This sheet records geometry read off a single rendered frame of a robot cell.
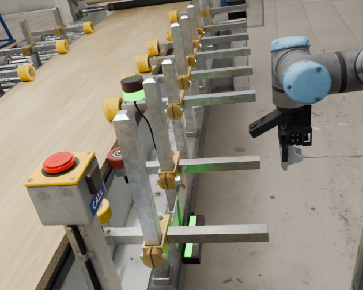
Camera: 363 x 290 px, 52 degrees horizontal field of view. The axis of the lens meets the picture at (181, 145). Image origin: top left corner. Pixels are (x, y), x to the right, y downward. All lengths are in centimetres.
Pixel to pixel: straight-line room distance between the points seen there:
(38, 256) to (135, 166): 29
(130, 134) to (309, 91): 38
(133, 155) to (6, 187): 52
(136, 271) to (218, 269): 84
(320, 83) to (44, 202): 58
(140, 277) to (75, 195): 69
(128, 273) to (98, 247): 60
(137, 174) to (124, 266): 46
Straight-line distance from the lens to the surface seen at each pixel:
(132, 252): 121
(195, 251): 105
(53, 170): 48
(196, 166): 110
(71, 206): 49
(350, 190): 241
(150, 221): 86
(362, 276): 50
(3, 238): 99
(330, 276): 193
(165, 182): 106
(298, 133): 103
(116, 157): 112
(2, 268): 91
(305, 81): 82
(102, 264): 58
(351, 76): 85
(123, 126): 73
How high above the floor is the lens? 146
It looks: 30 degrees down
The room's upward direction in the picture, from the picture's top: 10 degrees counter-clockwise
